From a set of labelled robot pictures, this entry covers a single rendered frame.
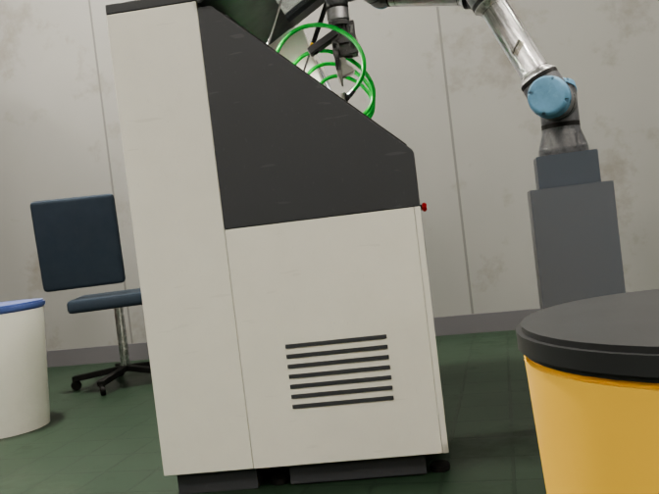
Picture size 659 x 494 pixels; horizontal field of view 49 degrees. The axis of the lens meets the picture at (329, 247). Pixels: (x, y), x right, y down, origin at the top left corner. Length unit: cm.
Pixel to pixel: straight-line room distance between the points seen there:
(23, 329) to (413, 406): 202
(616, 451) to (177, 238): 170
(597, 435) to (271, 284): 156
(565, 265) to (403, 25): 282
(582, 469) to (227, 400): 162
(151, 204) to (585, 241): 130
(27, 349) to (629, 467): 317
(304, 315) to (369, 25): 300
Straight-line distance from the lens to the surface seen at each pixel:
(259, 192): 213
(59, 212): 423
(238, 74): 218
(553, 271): 227
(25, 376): 361
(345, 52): 248
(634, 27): 479
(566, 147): 232
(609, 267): 229
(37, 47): 578
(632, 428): 65
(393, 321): 210
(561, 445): 72
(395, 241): 208
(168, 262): 220
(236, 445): 224
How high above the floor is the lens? 75
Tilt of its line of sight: 1 degrees down
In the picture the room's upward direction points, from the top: 7 degrees counter-clockwise
